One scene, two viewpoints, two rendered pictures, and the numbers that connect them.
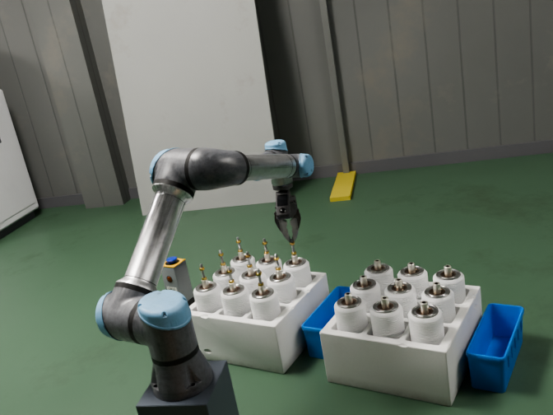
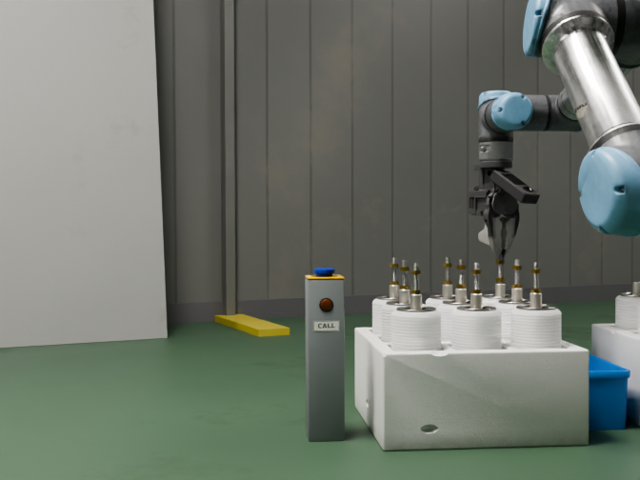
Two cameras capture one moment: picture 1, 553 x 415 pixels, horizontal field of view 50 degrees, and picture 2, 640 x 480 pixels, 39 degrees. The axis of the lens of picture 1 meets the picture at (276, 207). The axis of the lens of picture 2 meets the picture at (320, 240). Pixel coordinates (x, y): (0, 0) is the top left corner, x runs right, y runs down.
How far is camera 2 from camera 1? 1.79 m
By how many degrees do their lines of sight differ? 41
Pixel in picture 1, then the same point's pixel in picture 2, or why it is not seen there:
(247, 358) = (518, 428)
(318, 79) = (202, 162)
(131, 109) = not seen: outside the picture
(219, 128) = (66, 200)
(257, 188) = (123, 313)
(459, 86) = (388, 203)
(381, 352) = not seen: outside the picture
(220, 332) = (471, 380)
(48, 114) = not seen: outside the picture
